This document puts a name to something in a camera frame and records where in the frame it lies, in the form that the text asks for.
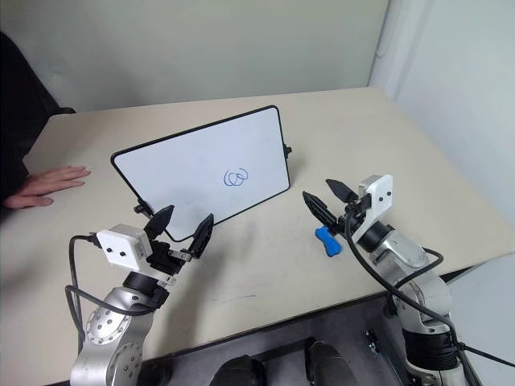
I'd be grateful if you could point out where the black-framed whiteboard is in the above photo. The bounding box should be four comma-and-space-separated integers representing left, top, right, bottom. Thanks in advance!
110, 105, 293, 243

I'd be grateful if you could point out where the person's bare hand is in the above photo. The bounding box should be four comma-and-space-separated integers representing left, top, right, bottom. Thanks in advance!
2, 165, 92, 210

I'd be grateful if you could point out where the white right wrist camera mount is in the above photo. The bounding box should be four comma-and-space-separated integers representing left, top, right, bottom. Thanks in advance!
356, 174, 393, 243

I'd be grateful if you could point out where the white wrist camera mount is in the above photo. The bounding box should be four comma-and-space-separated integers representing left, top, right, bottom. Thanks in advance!
95, 224, 154, 269
356, 174, 393, 243

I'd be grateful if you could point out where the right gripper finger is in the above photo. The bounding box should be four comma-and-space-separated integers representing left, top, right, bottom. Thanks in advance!
324, 179, 359, 203
302, 191, 338, 237

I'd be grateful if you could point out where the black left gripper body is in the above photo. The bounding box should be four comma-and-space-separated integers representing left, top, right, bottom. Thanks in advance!
146, 240, 194, 288

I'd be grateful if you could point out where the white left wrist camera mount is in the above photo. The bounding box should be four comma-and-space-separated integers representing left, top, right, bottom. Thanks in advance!
95, 224, 154, 269

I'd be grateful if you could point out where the person's dark sleeve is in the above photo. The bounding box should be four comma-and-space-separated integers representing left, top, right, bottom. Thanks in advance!
0, 31, 77, 207

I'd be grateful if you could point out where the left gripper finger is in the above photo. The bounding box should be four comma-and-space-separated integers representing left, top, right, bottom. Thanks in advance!
188, 213, 215, 260
142, 204, 175, 243

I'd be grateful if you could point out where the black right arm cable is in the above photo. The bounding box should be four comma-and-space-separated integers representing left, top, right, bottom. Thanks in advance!
344, 215, 515, 386

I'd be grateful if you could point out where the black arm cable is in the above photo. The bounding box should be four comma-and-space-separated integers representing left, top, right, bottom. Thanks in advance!
344, 215, 515, 386
64, 234, 156, 343

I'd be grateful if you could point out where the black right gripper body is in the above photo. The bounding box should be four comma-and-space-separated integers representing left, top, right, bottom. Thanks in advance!
333, 192, 371, 239

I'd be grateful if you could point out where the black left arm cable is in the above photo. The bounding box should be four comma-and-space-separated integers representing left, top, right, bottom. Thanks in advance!
64, 234, 156, 343

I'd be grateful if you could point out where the blue bone-shaped eraser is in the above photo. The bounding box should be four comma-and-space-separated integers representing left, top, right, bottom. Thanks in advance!
314, 226, 343, 257

